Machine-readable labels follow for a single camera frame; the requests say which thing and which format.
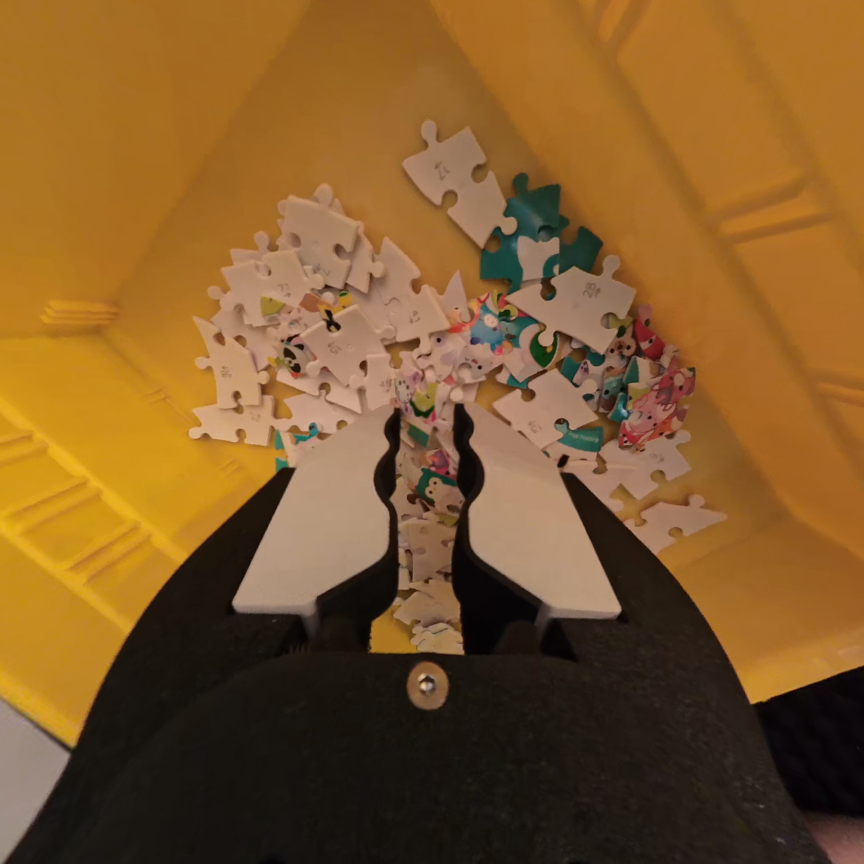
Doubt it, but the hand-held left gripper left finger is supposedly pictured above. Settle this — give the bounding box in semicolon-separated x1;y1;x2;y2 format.
233;409;402;649

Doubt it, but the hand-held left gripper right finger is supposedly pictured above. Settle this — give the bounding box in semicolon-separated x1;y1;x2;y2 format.
453;405;625;649

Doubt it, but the pile of puzzle pieces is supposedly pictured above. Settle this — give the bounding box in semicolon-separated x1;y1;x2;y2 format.
189;122;730;656

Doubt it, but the yellow plastic bin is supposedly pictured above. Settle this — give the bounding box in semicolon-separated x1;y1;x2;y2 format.
0;0;864;743

